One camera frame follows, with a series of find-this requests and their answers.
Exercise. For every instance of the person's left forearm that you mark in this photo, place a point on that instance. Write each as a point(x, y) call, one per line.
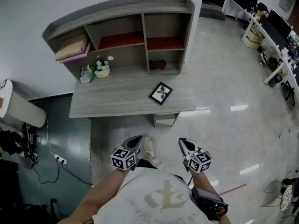
point(100, 192)

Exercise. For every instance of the dark brown cloth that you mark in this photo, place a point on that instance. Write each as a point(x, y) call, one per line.
point(157, 65)

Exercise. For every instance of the small white round disc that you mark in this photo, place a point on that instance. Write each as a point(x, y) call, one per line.
point(110, 58)

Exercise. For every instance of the person's white printed t-shirt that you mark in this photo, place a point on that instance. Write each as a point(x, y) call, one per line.
point(151, 195)

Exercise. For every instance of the black tripod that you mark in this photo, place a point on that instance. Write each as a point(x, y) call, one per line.
point(53, 207)

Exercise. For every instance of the long white office desk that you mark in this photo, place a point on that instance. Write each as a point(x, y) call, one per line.
point(278, 52)

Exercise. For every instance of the black framed picture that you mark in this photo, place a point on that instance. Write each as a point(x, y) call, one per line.
point(161, 93)

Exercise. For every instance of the white pot of artificial flowers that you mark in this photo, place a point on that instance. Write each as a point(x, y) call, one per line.
point(102, 72)

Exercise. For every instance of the clear plastic bag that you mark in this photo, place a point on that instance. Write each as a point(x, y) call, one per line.
point(85, 77)

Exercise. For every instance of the white patterned cushion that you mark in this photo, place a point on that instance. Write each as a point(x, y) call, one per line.
point(286, 198)

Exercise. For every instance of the white rounded cabinet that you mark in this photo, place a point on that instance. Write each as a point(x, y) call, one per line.
point(21, 108)

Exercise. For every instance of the cardboard box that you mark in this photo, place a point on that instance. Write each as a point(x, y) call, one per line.
point(255, 35)
point(251, 44)

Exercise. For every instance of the white power strip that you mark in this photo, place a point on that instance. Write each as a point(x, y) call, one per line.
point(60, 158)

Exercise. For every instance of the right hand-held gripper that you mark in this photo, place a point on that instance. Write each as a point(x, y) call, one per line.
point(199, 161)

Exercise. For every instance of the grey wooden shelf hutch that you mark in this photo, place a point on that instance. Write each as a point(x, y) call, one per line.
point(116, 8)

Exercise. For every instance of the black backpack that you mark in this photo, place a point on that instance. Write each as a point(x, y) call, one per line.
point(37, 214)

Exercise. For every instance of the dark waste bin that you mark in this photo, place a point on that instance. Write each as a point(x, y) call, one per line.
point(275, 80)

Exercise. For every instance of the dark wooden cabinet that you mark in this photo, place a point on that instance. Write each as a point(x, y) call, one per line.
point(7, 183)

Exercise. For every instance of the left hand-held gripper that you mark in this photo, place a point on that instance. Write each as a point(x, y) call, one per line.
point(123, 160)

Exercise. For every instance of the white chair base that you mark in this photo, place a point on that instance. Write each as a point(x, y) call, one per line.
point(263, 59)

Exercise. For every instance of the grey desk drawer unit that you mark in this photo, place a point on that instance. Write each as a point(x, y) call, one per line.
point(165, 120)

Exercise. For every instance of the black office chair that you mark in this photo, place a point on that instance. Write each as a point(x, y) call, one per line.
point(288, 91)

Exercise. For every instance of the person's black shorts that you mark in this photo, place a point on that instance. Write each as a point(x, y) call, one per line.
point(146, 164)

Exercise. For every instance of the person's right forearm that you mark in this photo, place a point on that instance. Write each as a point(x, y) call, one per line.
point(203, 182)

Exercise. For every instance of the light wood-grain table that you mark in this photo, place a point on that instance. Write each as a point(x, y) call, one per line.
point(116, 97)

